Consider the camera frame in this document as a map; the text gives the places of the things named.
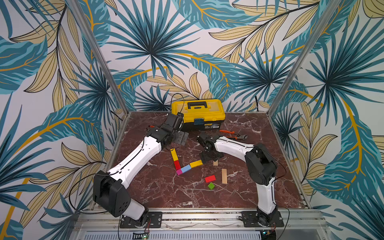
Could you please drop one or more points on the yellow black toolbox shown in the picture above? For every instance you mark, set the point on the yellow black toolbox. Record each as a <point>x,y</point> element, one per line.
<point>200,115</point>

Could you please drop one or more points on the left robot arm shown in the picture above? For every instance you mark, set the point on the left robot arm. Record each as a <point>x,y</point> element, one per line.
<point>110,188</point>

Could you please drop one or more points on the green small cube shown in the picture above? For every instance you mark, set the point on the green small cube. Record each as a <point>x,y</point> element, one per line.
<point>211,186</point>

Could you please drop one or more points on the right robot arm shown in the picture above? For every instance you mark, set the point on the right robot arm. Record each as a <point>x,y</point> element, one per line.
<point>262,168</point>

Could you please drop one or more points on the light blue block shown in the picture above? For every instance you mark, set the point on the light blue block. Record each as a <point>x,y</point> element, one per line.
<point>186,168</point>

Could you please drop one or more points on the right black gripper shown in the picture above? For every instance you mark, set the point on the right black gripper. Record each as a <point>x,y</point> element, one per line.
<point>208,152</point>

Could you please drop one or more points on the large orange-handled pliers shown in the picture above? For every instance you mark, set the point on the large orange-handled pliers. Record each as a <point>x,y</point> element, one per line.
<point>233,135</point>

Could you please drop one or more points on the yellow block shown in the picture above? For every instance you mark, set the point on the yellow block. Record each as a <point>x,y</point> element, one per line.
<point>196,164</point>
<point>174,155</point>

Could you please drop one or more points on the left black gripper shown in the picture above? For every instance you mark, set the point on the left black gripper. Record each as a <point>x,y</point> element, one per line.
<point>181,140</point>

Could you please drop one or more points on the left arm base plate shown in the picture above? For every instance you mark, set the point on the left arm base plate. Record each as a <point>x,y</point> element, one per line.
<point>141,220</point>

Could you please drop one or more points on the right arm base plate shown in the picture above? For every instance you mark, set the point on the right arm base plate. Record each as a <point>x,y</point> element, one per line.
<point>253,219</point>

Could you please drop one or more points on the red block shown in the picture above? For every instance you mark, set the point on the red block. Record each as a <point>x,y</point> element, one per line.
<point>177,165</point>
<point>210,178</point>

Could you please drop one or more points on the aluminium front rail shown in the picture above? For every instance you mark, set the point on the aluminium front rail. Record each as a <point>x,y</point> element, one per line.
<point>204,224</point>

